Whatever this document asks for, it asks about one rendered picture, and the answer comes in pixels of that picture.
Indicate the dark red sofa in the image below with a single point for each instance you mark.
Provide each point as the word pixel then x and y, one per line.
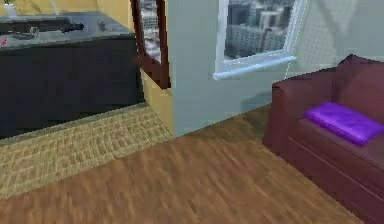
pixel 320 156

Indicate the white plant pot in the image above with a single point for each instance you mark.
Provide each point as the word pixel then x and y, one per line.
pixel 10 9

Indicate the small red object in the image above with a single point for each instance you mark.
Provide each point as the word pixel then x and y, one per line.
pixel 3 41

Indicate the small dark cup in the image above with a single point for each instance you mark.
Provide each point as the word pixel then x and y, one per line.
pixel 101 25

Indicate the white framed window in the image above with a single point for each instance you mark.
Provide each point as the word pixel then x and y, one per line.
pixel 256 36

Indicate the purple cushion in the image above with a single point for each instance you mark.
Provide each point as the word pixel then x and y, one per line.
pixel 345 121

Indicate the black kitchen counter cabinet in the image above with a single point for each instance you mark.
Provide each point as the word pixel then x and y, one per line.
pixel 66 76

